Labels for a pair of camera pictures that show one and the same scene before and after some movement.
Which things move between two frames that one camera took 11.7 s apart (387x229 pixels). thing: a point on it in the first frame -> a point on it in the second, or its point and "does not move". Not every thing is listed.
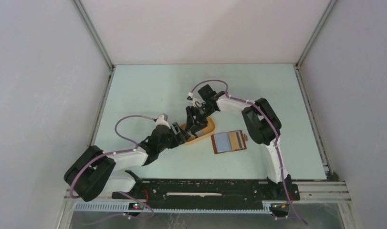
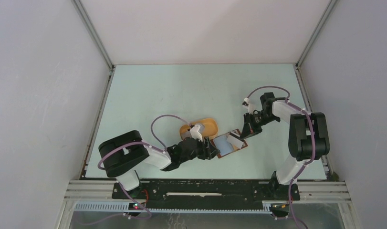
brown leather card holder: x=228 y=141 does not move
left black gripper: x=176 y=141 -> x=208 y=150
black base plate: x=209 y=191 does not move
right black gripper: x=200 y=123 -> x=249 y=126
